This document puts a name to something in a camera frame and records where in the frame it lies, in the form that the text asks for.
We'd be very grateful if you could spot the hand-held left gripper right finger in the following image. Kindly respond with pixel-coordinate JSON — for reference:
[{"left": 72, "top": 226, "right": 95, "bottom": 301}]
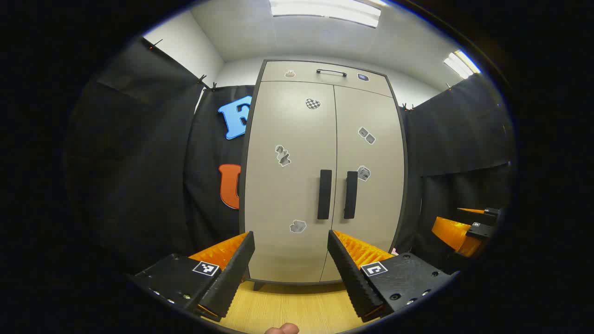
[{"left": 327, "top": 229, "right": 454, "bottom": 323}]

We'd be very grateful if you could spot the grey cabinet door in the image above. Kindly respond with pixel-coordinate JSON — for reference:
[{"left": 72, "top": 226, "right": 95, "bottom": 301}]
[
  {"left": 320, "top": 85, "right": 405, "bottom": 283},
  {"left": 244, "top": 81, "right": 338, "bottom": 283}
]

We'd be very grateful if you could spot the black backdrop cloth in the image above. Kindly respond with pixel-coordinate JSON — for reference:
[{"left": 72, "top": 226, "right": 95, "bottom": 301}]
[{"left": 65, "top": 37, "right": 516, "bottom": 274}]

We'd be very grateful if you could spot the small ceiling light panel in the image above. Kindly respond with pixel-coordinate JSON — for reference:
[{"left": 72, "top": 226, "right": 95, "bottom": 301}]
[{"left": 443, "top": 50, "right": 481, "bottom": 79}]

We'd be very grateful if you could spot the grey cabinet drawer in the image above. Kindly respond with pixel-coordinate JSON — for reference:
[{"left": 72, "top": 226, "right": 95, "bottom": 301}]
[{"left": 261, "top": 60, "right": 394, "bottom": 98}]

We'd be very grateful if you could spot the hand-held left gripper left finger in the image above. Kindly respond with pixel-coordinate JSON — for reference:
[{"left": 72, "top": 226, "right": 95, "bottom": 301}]
[{"left": 130, "top": 231, "right": 256, "bottom": 321}]

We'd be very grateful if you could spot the long ceiling light panel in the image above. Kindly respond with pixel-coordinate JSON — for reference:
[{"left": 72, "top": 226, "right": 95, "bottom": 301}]
[{"left": 269, "top": 0, "right": 382, "bottom": 28}]

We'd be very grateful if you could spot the grey double-door shoe cabinet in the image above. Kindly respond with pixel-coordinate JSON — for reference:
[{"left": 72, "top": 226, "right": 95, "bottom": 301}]
[{"left": 239, "top": 59, "right": 409, "bottom": 286}]

